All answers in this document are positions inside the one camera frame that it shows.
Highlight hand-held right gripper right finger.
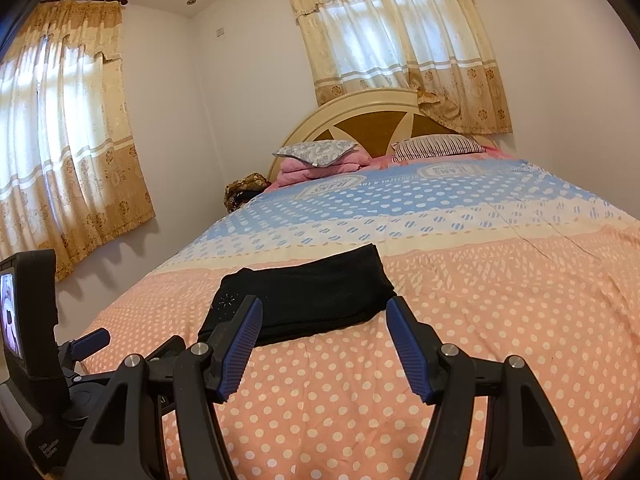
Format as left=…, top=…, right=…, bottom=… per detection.
left=386, top=296, right=585, bottom=480

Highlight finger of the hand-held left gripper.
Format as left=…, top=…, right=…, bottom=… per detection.
left=144, top=335, right=187, bottom=363
left=57, top=327, right=112, bottom=376

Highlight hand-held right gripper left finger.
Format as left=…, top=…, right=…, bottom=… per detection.
left=74, top=296, right=264, bottom=480

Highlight black pants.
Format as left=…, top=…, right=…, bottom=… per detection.
left=197, top=242, right=397, bottom=348

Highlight bed with pink patterned cover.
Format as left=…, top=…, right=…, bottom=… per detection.
left=75, top=157, right=640, bottom=480

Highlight brown patterned bag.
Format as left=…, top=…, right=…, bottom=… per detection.
left=223, top=173, right=268, bottom=213

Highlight wide beige floral curtain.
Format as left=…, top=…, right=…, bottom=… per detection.
left=0, top=0, right=157, bottom=283

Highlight folded pink blanket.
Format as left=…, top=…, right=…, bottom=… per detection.
left=276, top=147, right=372, bottom=188

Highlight striped pillow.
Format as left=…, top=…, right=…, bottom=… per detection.
left=391, top=134, right=487, bottom=163

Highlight grey patterned pillow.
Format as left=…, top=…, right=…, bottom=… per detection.
left=272, top=140, right=360, bottom=167

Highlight cream and brown headboard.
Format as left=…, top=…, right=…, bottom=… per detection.
left=267, top=87, right=496, bottom=183

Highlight beige floral curtain behind headboard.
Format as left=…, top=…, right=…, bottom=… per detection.
left=285, top=0, right=513, bottom=136

